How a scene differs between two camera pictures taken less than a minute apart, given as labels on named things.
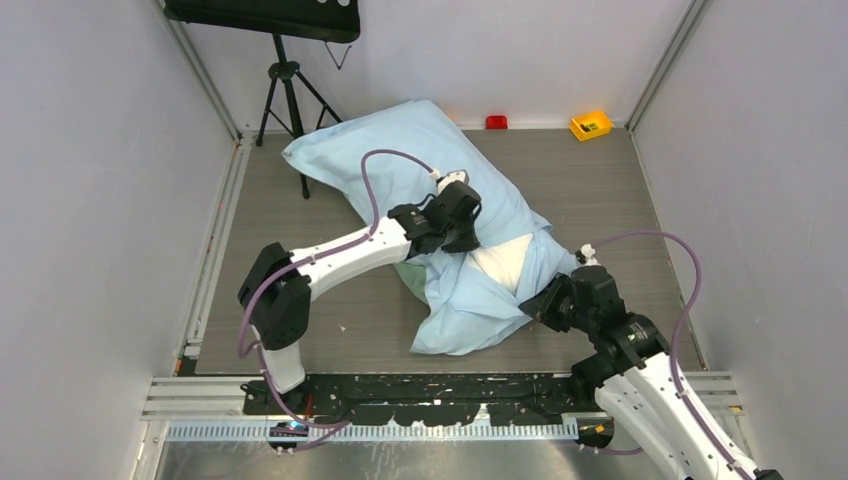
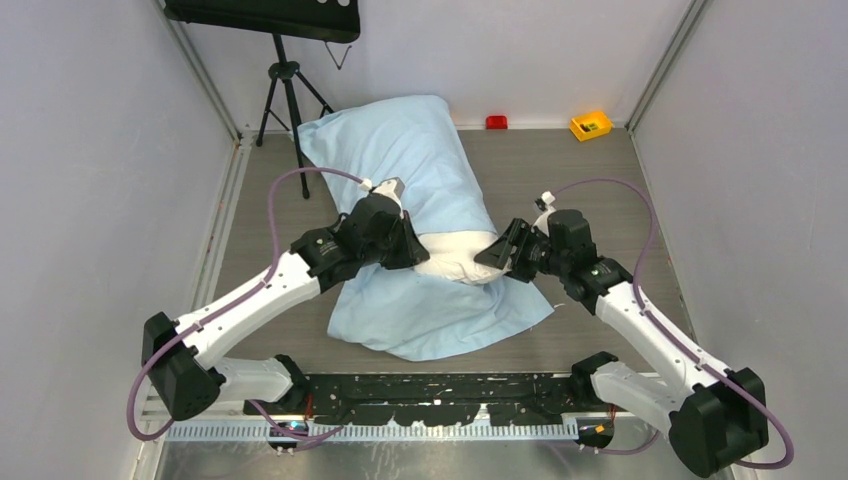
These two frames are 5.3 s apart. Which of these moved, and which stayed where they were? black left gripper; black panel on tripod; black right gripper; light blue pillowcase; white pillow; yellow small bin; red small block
Moved: white pillow; black right gripper; light blue pillowcase; black left gripper
Stayed: red small block; black panel on tripod; yellow small bin
